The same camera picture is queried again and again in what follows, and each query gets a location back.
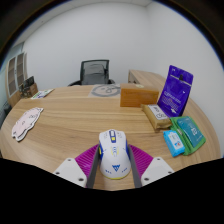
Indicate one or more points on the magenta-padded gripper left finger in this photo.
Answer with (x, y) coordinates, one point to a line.
(70, 171)

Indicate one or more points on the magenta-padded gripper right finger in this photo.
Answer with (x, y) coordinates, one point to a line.
(156, 170)

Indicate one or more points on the white computer mouse blue accents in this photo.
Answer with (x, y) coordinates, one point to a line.
(114, 156)

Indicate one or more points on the pink cartoon-shaped mouse pad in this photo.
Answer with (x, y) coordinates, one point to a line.
(26, 122)

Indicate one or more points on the blue wet wipes pack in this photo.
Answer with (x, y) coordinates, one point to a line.
(174, 143)

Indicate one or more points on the green flat packet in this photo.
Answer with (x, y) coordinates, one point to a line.
(193, 133)

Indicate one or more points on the brown paper packet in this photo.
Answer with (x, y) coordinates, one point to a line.
(156, 116)

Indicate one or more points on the orange-brown cardboard box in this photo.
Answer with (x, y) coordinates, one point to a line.
(138, 96)

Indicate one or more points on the purple standing pouch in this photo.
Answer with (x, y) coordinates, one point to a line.
(175, 91)

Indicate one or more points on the white printed leaflet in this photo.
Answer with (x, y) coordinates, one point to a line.
(42, 94)

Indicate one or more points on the grey round-print mat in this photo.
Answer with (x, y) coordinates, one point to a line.
(104, 90)

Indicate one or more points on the brown cardboard box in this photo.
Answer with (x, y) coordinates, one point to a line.
(33, 90)

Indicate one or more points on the wooden side desk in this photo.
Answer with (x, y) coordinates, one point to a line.
(146, 78)

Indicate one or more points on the black plastic crate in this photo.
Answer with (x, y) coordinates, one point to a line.
(26, 83)

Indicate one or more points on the black mesh office chair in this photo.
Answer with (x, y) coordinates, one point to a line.
(95, 71)

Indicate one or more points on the wooden shelf unit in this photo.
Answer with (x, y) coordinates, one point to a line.
(15, 76)

